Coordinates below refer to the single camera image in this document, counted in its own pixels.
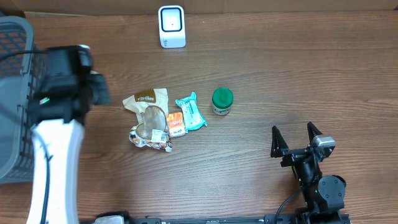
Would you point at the beige brown snack bag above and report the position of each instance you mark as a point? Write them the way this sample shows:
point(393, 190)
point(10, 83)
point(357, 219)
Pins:
point(151, 108)

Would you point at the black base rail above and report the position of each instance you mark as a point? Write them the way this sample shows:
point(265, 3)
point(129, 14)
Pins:
point(267, 219)

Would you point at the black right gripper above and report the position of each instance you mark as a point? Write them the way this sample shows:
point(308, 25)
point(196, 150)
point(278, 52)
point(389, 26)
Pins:
point(279, 147)

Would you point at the grey plastic mesh basket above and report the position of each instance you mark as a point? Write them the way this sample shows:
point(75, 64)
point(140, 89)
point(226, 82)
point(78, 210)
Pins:
point(20, 78)

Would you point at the white barcode scanner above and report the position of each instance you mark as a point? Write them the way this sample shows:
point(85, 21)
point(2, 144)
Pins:
point(172, 27)

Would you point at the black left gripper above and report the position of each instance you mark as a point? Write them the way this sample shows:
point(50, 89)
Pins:
point(101, 89)

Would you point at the teal wet wipes pack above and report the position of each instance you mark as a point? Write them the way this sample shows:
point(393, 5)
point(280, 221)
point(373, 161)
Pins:
point(193, 118)

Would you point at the green lid seasoning jar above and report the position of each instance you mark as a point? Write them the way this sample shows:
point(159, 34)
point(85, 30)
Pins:
point(222, 101)

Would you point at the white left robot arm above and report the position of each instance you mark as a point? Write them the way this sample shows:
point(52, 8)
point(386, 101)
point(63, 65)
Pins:
point(58, 111)

